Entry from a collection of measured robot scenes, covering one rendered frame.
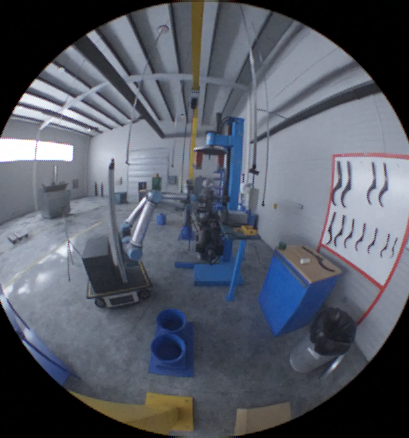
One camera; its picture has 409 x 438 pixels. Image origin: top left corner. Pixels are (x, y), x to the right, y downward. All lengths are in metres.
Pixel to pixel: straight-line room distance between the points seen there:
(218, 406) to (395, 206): 2.66
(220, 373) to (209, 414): 0.49
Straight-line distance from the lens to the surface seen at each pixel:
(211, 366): 1.68
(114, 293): 1.94
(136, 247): 1.44
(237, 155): 2.45
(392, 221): 2.18
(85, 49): 5.42
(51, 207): 8.62
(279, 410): 1.48
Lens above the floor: 1.62
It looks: 16 degrees down
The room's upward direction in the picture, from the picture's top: 4 degrees clockwise
